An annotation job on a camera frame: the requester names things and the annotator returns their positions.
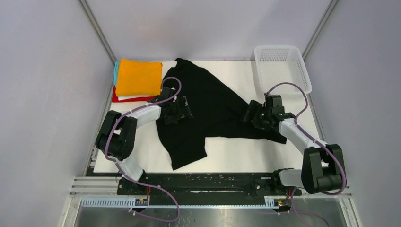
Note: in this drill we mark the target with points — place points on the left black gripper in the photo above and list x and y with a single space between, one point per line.
182 112

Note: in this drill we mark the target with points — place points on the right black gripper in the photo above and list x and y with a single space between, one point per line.
256 107

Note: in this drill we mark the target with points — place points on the black t shirt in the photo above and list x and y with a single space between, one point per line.
216 112

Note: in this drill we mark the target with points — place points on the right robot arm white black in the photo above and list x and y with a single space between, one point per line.
322 168

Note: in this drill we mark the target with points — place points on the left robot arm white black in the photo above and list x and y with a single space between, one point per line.
116 136

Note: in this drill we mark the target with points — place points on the folded orange t shirt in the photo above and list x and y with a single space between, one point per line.
135 78

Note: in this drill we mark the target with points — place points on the white plastic basket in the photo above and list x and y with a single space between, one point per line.
281 63

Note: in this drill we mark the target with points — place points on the folded white t shirt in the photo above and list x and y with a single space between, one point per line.
131 97

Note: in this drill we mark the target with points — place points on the folded red t shirt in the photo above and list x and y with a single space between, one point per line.
125 99

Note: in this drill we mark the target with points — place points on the folded cyan t shirt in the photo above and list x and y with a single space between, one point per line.
115 73

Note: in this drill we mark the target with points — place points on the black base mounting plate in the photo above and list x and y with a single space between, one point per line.
206 189

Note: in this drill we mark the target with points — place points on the aluminium frame rail left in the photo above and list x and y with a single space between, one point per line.
97 29

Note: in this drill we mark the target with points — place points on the aluminium frame rail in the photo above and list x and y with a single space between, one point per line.
97 29
324 19

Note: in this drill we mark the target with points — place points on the aluminium frame rail right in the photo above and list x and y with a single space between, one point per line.
324 19

